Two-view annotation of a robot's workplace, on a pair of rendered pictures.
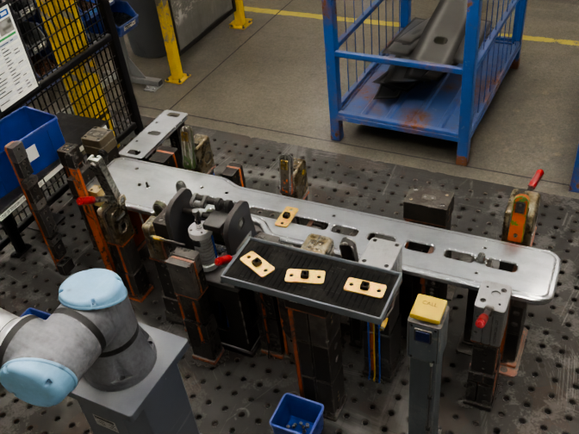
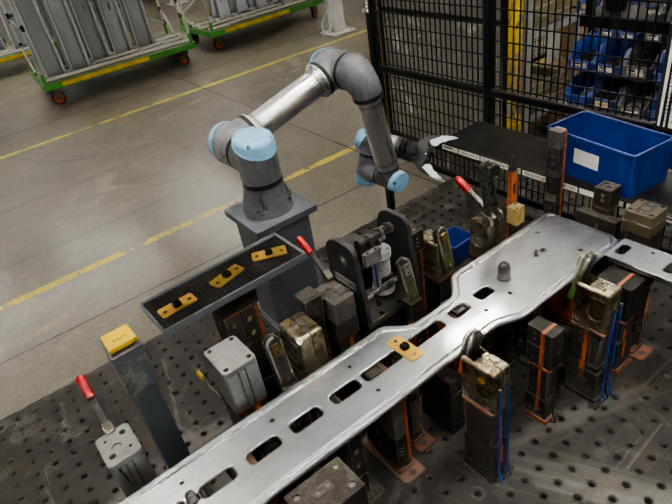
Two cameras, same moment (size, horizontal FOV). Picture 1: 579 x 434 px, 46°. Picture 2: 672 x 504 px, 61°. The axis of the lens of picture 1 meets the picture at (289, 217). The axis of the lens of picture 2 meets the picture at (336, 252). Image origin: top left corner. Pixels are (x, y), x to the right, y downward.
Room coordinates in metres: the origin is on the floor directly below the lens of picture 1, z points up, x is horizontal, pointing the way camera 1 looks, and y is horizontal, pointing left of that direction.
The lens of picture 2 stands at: (1.78, -0.86, 1.91)
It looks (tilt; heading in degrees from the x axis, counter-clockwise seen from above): 34 degrees down; 118
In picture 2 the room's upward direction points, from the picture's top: 10 degrees counter-clockwise
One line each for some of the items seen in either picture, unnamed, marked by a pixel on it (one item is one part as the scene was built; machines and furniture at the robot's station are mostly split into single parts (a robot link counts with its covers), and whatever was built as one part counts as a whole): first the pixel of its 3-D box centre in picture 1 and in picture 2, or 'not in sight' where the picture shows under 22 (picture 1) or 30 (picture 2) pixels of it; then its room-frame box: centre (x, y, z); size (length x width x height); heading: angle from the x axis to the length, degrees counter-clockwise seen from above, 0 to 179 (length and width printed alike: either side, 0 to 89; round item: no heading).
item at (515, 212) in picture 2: (112, 236); (514, 260); (1.61, 0.54, 0.88); 0.04 x 0.04 x 0.36; 60
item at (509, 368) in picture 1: (515, 313); not in sight; (1.14, -0.54, 0.84); 0.18 x 0.06 x 0.29; 150
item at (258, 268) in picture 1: (257, 262); (268, 252); (1.10, 0.08, 1.17); 0.08 x 0.04 x 0.01; 36
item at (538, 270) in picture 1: (294, 218); (400, 356); (1.44, -0.01, 1.00); 1.38 x 0.22 x 0.02; 60
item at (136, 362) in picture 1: (114, 345); (265, 192); (0.93, 0.38, 1.15); 0.15 x 0.15 x 0.10
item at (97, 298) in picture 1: (96, 308); (255, 155); (0.92, 0.39, 1.27); 0.13 x 0.12 x 0.14; 151
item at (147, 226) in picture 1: (170, 269); (435, 291); (1.42, 0.36, 0.88); 0.11 x 0.09 x 0.37; 150
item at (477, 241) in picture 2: (126, 251); (485, 269); (1.53, 0.49, 0.88); 0.07 x 0.06 x 0.35; 150
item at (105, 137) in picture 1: (111, 177); (636, 264); (1.93, 0.59, 0.88); 0.08 x 0.08 x 0.36; 60
